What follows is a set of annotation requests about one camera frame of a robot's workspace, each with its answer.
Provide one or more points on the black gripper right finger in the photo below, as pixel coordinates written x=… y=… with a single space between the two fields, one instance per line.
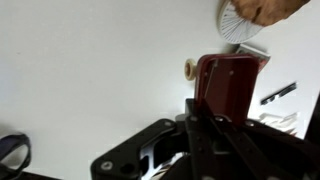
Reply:
x=266 y=153

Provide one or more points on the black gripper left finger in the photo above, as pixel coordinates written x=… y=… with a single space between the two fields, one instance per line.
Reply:
x=133 y=146

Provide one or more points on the white paper packet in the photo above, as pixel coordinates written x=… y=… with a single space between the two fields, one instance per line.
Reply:
x=280 y=121

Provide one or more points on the black flat strip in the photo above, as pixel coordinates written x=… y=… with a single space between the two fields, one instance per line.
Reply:
x=280 y=93

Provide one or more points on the black sunglasses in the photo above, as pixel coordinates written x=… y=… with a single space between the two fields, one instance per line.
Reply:
x=28 y=151

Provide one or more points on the white round coaster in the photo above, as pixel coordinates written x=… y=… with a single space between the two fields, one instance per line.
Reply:
x=233 y=31

